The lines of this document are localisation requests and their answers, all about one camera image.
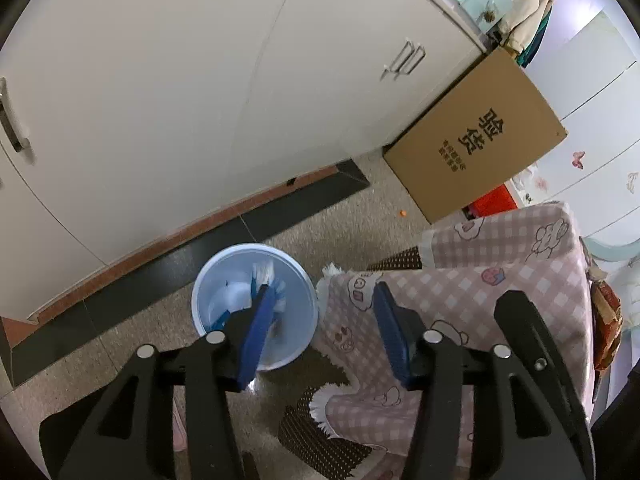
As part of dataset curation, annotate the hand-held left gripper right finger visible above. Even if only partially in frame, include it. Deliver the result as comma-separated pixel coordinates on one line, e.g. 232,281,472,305
372,281,590,480

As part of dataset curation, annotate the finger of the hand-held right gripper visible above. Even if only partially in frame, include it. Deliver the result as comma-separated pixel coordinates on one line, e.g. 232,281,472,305
493,290,597,461

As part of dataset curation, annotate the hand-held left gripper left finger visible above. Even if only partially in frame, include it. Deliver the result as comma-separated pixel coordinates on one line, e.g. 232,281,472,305
59,284,278,480

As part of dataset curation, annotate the light blue plastic bin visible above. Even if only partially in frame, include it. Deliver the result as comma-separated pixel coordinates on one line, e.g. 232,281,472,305
191,243,319,372

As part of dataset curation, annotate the white plastic wrapper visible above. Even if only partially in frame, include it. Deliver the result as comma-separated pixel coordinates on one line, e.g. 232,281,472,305
251,260,288,311

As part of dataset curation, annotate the pink checked tablecloth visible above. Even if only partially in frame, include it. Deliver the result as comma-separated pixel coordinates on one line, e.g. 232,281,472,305
309,201,598,480

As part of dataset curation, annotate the orange patterned bag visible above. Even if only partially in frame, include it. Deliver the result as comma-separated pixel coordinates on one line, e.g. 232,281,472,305
590,270,623,371

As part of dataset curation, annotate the red storage box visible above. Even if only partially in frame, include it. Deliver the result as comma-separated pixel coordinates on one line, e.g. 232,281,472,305
462,184,518,218

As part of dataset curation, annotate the white wardrobe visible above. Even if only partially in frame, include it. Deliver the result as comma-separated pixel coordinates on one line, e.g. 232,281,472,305
510,0,640,261

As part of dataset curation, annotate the large brown cardboard box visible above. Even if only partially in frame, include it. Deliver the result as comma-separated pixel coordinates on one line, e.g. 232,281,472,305
384,47,569,223

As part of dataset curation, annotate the green hanging jacket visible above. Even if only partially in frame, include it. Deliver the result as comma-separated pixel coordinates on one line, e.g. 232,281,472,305
517,10,551,68

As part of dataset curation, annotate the long white floor cabinet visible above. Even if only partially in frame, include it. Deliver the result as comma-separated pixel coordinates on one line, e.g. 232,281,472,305
0,0,488,326

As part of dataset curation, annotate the cream hanging jacket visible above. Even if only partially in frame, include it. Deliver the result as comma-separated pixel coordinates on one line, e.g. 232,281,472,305
497,0,553,53

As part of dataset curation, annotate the metal cabinet door handle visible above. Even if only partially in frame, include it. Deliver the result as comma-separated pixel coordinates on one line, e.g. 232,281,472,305
0,77,37,163
393,46,427,78
381,40,416,79

